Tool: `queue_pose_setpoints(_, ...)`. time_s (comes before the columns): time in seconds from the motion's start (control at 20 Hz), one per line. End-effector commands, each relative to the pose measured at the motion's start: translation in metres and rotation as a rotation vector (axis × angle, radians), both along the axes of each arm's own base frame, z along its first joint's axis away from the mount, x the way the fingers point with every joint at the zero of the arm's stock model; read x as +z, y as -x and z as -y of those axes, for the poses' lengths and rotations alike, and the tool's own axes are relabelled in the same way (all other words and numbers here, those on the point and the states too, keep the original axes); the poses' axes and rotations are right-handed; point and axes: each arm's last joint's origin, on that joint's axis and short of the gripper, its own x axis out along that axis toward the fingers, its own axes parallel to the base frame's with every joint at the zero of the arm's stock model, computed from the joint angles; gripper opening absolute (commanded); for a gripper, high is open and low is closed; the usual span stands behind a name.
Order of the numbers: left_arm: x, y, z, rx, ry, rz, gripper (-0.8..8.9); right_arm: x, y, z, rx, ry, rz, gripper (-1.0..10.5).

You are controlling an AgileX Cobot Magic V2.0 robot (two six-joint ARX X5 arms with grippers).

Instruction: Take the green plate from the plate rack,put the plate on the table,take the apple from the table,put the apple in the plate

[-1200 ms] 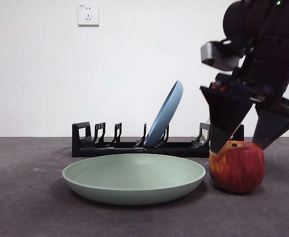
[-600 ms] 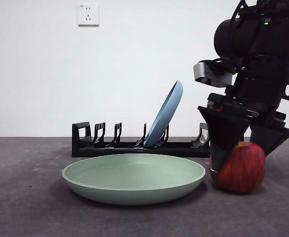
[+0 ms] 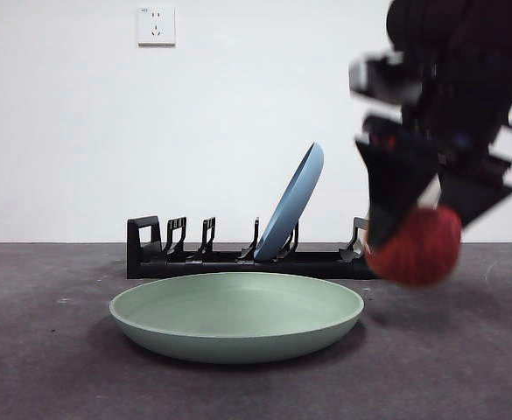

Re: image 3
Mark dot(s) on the white wall socket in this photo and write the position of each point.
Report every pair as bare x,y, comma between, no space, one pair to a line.
156,26

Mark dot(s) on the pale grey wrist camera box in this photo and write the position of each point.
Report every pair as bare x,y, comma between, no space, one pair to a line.
382,79

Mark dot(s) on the red yellow apple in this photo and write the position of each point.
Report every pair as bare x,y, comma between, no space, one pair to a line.
422,249

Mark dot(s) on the black plate rack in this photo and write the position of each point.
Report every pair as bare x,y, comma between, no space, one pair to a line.
220,268

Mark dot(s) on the blue plate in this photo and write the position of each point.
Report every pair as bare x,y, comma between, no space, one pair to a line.
292,205

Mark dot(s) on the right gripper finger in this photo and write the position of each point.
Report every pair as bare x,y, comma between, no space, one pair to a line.
391,188
470,197

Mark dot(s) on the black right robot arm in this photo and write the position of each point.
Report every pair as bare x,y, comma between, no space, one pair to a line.
465,52

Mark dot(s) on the green plate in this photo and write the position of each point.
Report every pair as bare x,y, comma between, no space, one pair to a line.
238,319

